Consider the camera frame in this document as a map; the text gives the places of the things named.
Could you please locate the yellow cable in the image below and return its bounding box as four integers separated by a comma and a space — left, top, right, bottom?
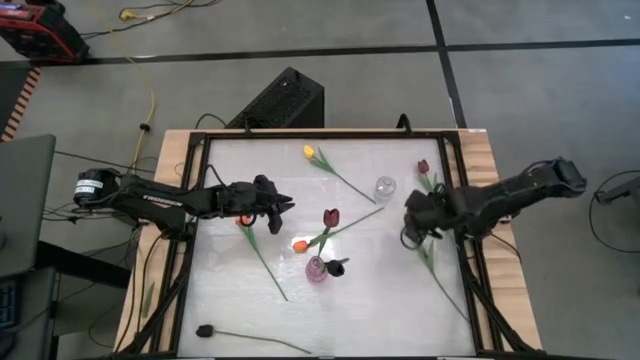
118, 0, 196, 22
87, 0, 157, 174

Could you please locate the orange artificial tulip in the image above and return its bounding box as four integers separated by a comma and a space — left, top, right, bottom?
292, 206, 386, 254
234, 213, 290, 303

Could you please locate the orange black striped mat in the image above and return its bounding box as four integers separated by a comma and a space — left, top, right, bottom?
0, 65, 42, 144

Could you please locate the dark red artificial tulip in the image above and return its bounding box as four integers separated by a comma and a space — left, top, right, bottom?
314, 207, 342, 264
416, 158, 441, 194

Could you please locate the black metal table frame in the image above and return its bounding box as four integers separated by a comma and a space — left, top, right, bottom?
114, 128, 539, 360

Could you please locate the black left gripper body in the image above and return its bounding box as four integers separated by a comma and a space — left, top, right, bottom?
221, 174, 280, 220

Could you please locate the black floor cable loop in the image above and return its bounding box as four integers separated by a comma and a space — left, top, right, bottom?
587, 169, 640, 254

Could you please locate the red and black case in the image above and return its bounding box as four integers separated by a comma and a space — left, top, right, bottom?
0, 0, 91, 64

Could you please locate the loose green leaf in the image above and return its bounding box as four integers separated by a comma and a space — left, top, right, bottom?
141, 282, 156, 320

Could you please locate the yellow artificial tulip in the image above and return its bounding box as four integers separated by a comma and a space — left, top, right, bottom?
302, 144, 378, 205
414, 239, 471, 324

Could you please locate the black perforated box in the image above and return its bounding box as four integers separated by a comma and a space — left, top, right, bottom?
224, 66, 326, 130

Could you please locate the black artificial tulip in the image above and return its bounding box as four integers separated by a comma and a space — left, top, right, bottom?
319, 256, 351, 279
195, 323, 313, 355

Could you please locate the pink ribbed glass vase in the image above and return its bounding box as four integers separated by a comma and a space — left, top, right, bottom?
304, 255, 329, 284

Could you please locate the clear cut glass vase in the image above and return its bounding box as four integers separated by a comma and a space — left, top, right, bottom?
373, 175, 398, 201

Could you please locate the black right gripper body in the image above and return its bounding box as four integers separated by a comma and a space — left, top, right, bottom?
403, 191, 457, 237

